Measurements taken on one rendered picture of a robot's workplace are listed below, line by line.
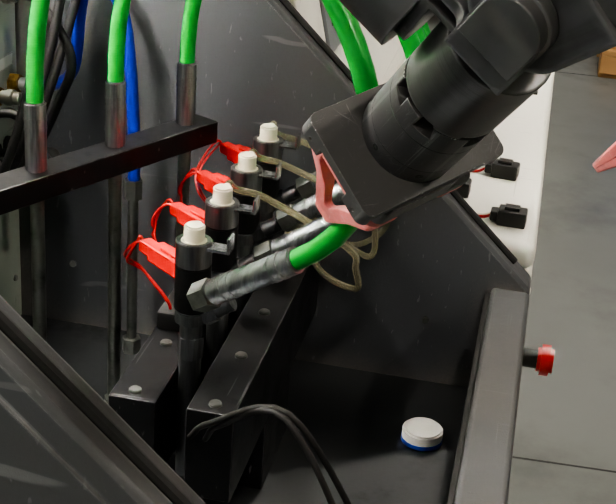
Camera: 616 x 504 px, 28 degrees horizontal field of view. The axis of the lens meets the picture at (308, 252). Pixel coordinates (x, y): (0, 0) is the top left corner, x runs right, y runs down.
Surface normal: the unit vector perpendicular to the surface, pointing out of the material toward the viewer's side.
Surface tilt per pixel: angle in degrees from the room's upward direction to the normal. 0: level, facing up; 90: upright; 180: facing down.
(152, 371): 0
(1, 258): 90
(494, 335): 0
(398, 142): 110
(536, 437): 0
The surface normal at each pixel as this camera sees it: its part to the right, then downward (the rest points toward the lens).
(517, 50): -0.62, 0.57
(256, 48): -0.21, 0.40
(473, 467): 0.07, -0.91
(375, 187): 0.35, -0.35
